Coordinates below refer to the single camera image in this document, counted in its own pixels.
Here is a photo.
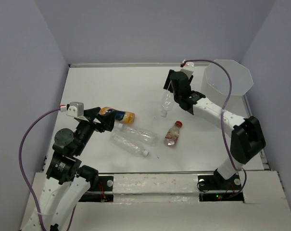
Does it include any clear bottle white cap lower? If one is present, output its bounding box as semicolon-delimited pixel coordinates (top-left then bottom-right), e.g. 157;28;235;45
111;132;149;157

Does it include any clear bottle white cap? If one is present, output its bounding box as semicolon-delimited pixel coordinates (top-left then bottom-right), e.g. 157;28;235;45
114;123;158;146
111;132;149;157

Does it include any orange juice bottle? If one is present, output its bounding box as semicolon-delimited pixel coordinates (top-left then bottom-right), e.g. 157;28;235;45
100;107;136;124

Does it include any clear crushed plastic bottle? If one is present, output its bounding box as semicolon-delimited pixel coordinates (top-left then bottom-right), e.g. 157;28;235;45
161;90;175;117

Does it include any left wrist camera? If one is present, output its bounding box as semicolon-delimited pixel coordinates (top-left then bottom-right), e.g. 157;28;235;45
66;102;84;118

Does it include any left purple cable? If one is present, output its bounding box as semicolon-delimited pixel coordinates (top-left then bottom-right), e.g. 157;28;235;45
19;104;68;231

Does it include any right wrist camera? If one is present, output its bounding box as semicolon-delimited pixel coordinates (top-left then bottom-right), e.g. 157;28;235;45
180;60;194;78

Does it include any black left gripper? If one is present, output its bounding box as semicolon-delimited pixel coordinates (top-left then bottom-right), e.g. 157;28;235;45
75;106;118;154

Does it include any red cap small bottle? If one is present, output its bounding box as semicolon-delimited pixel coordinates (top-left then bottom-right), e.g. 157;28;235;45
164;121;183;147

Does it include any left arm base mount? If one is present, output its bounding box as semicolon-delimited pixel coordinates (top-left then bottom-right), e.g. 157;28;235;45
79;175;114;203

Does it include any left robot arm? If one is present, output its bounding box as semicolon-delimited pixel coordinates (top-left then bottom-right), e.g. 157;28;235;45
18;102;116;231

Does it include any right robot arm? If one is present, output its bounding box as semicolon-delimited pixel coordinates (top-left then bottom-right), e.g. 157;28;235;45
164;70;266;189

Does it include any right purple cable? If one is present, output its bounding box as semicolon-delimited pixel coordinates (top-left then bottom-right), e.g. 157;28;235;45
181;59;247;200

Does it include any clear bottle white cap upper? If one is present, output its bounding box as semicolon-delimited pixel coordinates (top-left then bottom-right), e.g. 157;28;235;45
114;123;158;146

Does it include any white translucent bin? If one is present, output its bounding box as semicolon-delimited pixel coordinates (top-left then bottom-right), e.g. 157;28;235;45
200;59;253;111

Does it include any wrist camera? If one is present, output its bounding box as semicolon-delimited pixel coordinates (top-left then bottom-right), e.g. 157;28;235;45
180;60;194;78
66;102;84;118

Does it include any purple cable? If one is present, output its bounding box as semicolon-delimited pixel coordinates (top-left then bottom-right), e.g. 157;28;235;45
19;104;68;231
181;59;247;200

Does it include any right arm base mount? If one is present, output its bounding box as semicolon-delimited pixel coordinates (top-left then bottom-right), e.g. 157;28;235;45
196;170;244;202

